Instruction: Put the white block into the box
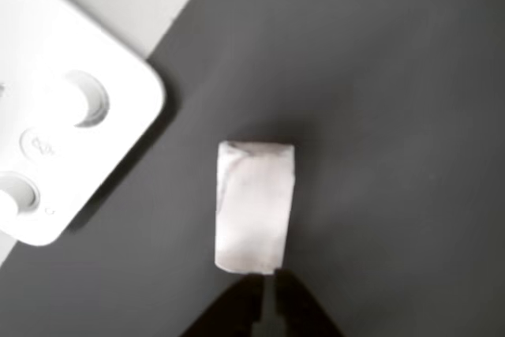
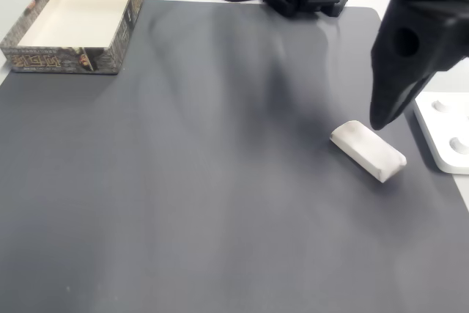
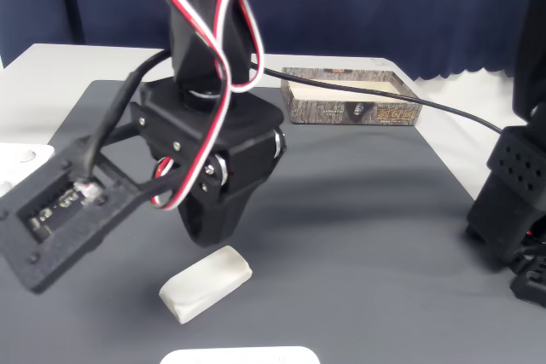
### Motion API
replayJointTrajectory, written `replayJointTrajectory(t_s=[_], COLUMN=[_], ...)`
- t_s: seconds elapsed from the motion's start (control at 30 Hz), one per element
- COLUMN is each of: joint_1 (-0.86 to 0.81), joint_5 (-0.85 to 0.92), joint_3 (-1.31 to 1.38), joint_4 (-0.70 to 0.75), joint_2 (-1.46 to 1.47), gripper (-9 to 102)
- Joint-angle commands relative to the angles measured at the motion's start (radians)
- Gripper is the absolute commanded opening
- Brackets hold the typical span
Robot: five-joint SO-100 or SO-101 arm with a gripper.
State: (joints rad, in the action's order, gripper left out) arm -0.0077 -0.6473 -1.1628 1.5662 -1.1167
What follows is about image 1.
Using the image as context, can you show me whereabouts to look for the white rectangular block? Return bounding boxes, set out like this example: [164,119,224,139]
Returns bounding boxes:
[214,140,296,276]

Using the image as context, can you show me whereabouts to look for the dark grey table mat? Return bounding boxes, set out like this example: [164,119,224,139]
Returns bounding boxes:
[0,0,505,337]

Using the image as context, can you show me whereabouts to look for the white plastic holder round holes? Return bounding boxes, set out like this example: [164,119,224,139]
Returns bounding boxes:
[0,0,167,248]

